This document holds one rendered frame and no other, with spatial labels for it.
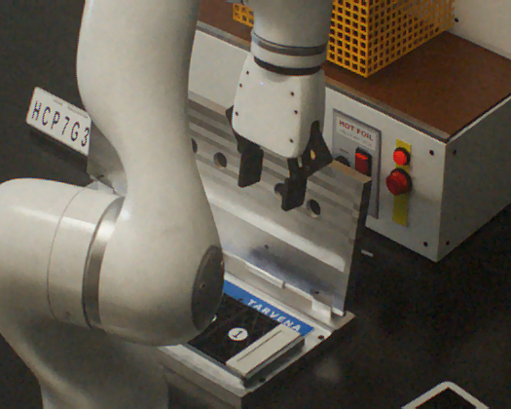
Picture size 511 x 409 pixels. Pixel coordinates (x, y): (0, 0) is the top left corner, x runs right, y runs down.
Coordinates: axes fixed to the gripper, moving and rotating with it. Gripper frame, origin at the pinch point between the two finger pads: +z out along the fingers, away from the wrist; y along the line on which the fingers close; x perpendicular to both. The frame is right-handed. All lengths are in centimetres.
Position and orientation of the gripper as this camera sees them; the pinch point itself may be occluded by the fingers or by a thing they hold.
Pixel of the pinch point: (272, 182)
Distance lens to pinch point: 197.1
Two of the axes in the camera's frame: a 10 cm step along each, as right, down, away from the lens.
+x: 6.9, -2.7, 6.8
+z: -1.1, 8.8, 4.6
